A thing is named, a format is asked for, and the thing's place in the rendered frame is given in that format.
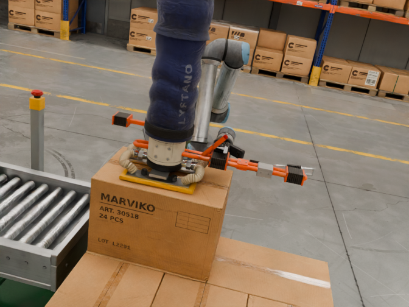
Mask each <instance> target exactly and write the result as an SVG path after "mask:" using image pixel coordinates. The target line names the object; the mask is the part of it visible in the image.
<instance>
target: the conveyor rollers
mask: <svg viewBox="0 0 409 307"><path fill-rule="evenodd" d="M5 181H7V176H6V175H5V174H1V175H0V185H1V184H3V183H4V182H5ZM19 184H21V179H20V178H18V177H15V178H13V179H12V180H10V181H9V182H8V183H6V184H5V185H4V186H2V187H1V188H0V199H1V198H2V197H4V196H5V195H6V194H7V193H9V192H10V191H11V190H13V189H14V188H16V187H17V186H18V185H19ZM34 187H35V183H34V182H33V181H31V180H29V181H28V182H26V183H25V184H23V185H22V186H21V187H20V188H18V189H17V190H16V191H15V192H13V193H12V194H11V195H9V196H8V197H7V198H5V199H4V200H3V201H2V202H0V214H1V213H3V212H4V211H5V210H6V209H7V208H9V207H10V206H11V205H13V204H14V203H15V202H16V201H17V200H19V199H20V198H22V196H24V195H25V194H26V193H27V192H29V191H30V190H31V189H32V188H34ZM48 190H49V187H48V185H47V184H42V185H41V186H39V187H38V188H37V189H36V190H34V192H32V193H31V194H30V195H28V196H27V197H26V198H25V199H24V200H22V201H21V202H20V203H19V204H17V206H15V207H14V208H13V209H11V210H10V211H9V212H8V213H7V214H5V215H4V216H3V217H1V218H0V231H2V230H3V229H4V228H5V227H6V226H8V224H10V223H11V222H12V221H13V220H15V219H16V218H17V217H18V216H19V215H20V214H21V213H22V212H24V211H25V210H26V209H27V208H28V207H30V206H31V204H33V203H34V202H35V201H36V200H38V199H39V198H40V197H41V196H42V195H43V194H44V193H46V192H47V191H48ZM62 193H63V190H62V189H61V188H60V187H56V188H55V189H54V190H53V191H52V192H51V193H50V194H48V195H47V196H46V197H45V198H44V199H43V200H42V201H41V202H40V203H38V204H37V205H36V206H35V207H34V208H32V209H31V210H30V211H29V212H28V213H27V214H26V215H25V216H24V217H22V218H21V219H20V220H19V221H18V222H17V223H16V224H15V225H14V226H12V227H11V228H10V229H9V230H8V231H6V232H5V233H4V234H3V235H2V236H1V237H2V238H6V239H11V240H13V239H14V238H15V237H16V236H18V235H19V234H20V233H21V232H22V231H23V230H24V229H25V228H26V227H27V226H28V225H29V224H30V223H31V222H32V221H33V220H34V219H36V218H37V217H38V216H39V215H40V214H41V213H42V212H43V211H44V210H45V209H46V208H47V207H48V206H49V205H50V204H51V203H52V202H54V201H55V200H56V199H57V198H58V197H59V196H60V195H61V194H62ZM76 197H77V193H76V192H75V191H69V192H68V193H67V195H65V196H64V198H62V199H61V200H60V201H59V202H58V203H57V204H56V205H55V206H54V207H53V208H52V209H51V210H50V211H49V212H48V213H47V214H46V215H45V216H44V217H42V218H41V219H40V220H39V221H38V222H37V223H36V224H35V225H34V226H33V227H32V228H31V229H30V230H29V231H28V232H27V233H26V234H25V235H24V236H23V237H22V238H21V239H20V240H19V241H18V242H22V243H25V244H30V243H31V242H32V241H33V240H34V239H35V238H36V237H37V236H38V235H39V234H40V233H41V232H42V231H43V230H44V229H45V228H46V227H47V226H48V225H49V224H50V223H51V222H52V221H53V220H54V219H55V218H56V217H57V216H58V215H59V214H60V213H61V212H62V211H63V210H64V209H65V208H66V207H67V206H68V205H69V204H70V203H71V202H72V201H73V200H74V199H75V198H76ZM89 201H90V195H89V194H84V195H83V197H82V198H81V199H80V200H79V201H78V202H77V203H76V204H75V205H74V206H73V207H72V208H71V209H70V210H69V211H68V212H67V213H66V214H65V215H64V216H63V217H62V218H61V219H60V220H59V221H58V222H57V223H56V224H55V225H54V226H53V227H52V229H51V230H50V231H49V232H48V233H47V234H46V235H45V236H44V237H43V238H42V239H41V240H40V241H39V242H38V243H37V244H36V246H37V247H42V248H45V249H46V248H48V247H49V246H50V245H51V244H52V242H53V241H54V240H55V239H56V238H57V237H58V235H59V234H60V233H61V232H62V231H63V230H64V229H65V228H66V227H67V226H68V225H69V223H70V222H71V221H72V220H73V219H74V218H75V217H76V215H78V214H79V212H81V210H82V209H83V208H84V207H85V206H86V205H87V204H88V202H89ZM88 211H89V210H88ZM88 211H87V212H88ZM87 212H86V213H85V214H84V215H83V216H82V217H81V219H80V220H79V221H78V222H77V223H76V224H75V225H74V226H73V227H72V229H71V230H70V231H69V232H68V234H70V232H71V231H72V230H73V229H74V228H75V226H76V225H77V224H78V223H79V222H80V221H81V220H82V219H83V217H84V216H85V215H86V214H87ZM68 234H67V235H68ZM67 235H66V236H65V237H64V238H63V239H62V240H61V241H60V242H59V243H58V245H57V246H56V247H55V248H54V249H53V251H54V250H55V249H56V248H57V247H58V246H59V245H60V244H61V243H62V242H63V240H64V239H65V238H66V237H67Z"/></svg>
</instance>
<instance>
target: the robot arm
mask: <svg viewBox="0 0 409 307"><path fill-rule="evenodd" d="M249 56H250V45H249V44H248V43H246V42H243V41H236V40H229V39H225V38H219V39H216V40H214V41H212V42H210V43H209V44H208V45H207V46H206V47H205V50H204V53H203V55H202V57H201V64H202V66H201V79H200V82H199V87H198V93H199V94H198V99H197V101H196V103H195V121H194V126H195V127H194V134H193V135H192V139H191V143H189V144H188V145H187V149H190V150H196V151H199V152H204V151H205V150H206V149H208V148H209V146H207V143H208V142H207V140H208V131H209V123H210V122H216V123H219V124H220V123H222V124H224V123H225V122H226V121H227V120H228V117H229V112H230V103H229V102H228V99H229V96H230V94H231V92H232V89H233V87H234V84H235V82H236V80H237V77H238V75H239V72H240V70H241V68H242V66H243V65H247V64H248V61H249ZM221 61H223V63H222V66H221V68H220V71H219V74H218V77H217V80H216V75H217V67H218V66H219V65H220V64H221ZM215 80H216V82H215ZM223 135H227V136H228V139H227V140H225V141H224V142H223V143H221V145H219V146H218V147H216V148H215V149H214V150H220V151H223V153H224V154H227V152H229V158H230V157H231V155H232V156H234V157H236V158H241V159H243V157H244V154H245V151H244V150H243V149H241V148H239V147H237V146H235V145H233V144H234V138H235V137H236V134H235V131H234V129H232V128H231V127H222V128H221V129H220V130H219V132H218V136H217V139H215V140H214V142H213V144H214V143H215V142H216V141H218V140H219V139H220V138H221V137H222V136H223Z"/></svg>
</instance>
